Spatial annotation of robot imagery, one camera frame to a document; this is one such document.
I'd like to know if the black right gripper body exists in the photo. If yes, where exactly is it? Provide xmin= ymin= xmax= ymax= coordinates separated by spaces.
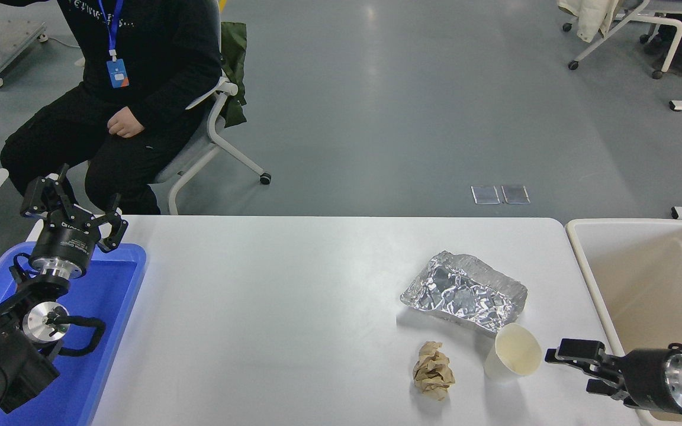
xmin=622 ymin=349 xmax=673 ymax=412

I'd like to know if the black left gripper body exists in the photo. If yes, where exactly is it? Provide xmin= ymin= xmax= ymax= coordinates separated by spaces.
xmin=31 ymin=207 xmax=103 ymax=274

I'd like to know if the white paper cup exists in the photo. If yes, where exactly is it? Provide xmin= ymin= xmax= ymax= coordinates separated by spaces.
xmin=483 ymin=322 xmax=543 ymax=382

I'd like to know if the foil tray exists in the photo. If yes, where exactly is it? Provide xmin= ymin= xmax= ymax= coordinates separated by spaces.
xmin=400 ymin=251 xmax=528 ymax=337

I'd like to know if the tan paper ball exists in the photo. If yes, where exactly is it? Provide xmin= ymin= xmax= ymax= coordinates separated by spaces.
xmin=412 ymin=341 xmax=455 ymax=401

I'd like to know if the person's left hand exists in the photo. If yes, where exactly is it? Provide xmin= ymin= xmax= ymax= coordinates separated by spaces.
xmin=108 ymin=108 xmax=144 ymax=138

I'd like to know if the blue plastic tray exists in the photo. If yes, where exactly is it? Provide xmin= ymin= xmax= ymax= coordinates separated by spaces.
xmin=0 ymin=243 xmax=147 ymax=426

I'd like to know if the large pale plastic bin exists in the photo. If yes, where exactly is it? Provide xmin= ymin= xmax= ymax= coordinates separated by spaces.
xmin=565 ymin=218 xmax=682 ymax=426

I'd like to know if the grey wheeled platform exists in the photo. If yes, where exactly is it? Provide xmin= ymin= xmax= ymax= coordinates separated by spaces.
xmin=0 ymin=20 xmax=47 ymax=89

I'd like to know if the grey white office chair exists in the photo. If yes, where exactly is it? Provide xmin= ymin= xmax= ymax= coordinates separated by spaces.
xmin=150 ymin=0 xmax=272 ymax=215

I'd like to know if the dark green jacket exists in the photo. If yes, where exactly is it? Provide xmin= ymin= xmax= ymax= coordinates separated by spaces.
xmin=220 ymin=22 xmax=247 ymax=128

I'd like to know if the cream jacket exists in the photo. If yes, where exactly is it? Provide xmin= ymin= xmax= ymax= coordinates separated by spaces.
xmin=557 ymin=0 xmax=620 ymax=43

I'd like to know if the white frame wheeled chair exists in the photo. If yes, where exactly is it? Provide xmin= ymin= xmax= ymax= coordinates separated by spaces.
xmin=561 ymin=0 xmax=682 ymax=79

